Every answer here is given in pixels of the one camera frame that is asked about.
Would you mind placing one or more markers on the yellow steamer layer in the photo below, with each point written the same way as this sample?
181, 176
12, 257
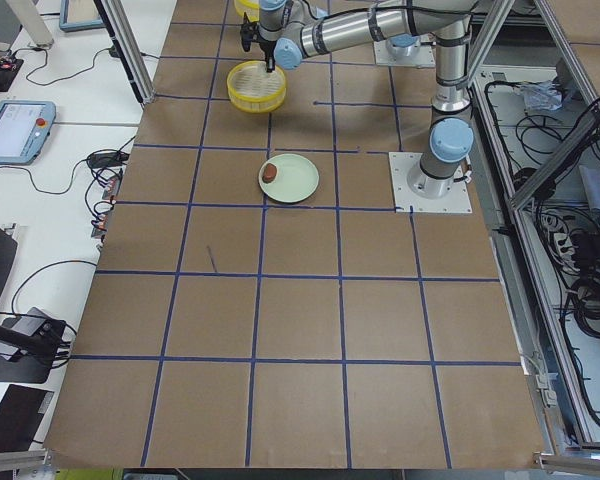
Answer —
252, 89
247, 9

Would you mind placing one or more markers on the teach pendant tablet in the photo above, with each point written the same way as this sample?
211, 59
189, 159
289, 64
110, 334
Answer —
24, 128

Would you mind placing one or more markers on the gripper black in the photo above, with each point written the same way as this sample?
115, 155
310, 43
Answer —
268, 48

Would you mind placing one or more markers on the white table leg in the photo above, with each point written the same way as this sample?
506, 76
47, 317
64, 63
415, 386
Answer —
31, 20

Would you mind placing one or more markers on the black laptop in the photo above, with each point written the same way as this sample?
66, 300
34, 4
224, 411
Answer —
21, 412

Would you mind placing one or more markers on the light green bowl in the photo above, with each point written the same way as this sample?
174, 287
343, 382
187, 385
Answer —
297, 179

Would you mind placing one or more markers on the aluminium frame rail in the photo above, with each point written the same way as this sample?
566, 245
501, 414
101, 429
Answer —
123, 40

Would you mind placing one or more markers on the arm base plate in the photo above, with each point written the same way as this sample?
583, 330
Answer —
415, 192
419, 55

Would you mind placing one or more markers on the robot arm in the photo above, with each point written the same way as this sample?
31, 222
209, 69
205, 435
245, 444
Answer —
450, 137
288, 32

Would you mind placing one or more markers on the black camera stand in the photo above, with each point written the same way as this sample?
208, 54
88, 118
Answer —
30, 347

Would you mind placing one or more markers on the brown bun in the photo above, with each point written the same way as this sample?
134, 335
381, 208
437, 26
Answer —
269, 173

